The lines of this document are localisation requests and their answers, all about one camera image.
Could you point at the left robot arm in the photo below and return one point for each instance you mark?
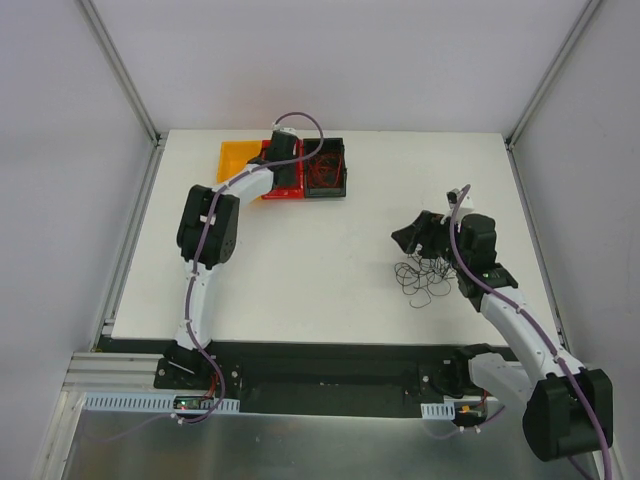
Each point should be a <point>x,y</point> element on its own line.
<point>207,237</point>

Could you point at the red plastic bin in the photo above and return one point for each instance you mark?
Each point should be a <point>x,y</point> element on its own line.
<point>285,192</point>

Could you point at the black plastic bin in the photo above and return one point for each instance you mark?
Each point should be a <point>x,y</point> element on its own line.
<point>325,174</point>

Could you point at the yellow plastic bin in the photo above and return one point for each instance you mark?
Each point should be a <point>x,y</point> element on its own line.
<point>238,171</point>

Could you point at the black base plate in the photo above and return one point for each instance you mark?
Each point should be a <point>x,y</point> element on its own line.
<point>351,380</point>

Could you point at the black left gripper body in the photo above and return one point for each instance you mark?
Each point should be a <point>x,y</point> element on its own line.
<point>286,175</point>

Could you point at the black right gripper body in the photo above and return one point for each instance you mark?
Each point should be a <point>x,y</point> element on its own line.
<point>425,232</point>

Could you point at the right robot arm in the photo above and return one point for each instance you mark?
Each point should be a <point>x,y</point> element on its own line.
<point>566,408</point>

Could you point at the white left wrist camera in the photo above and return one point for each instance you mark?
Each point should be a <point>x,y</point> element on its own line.
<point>278,129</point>

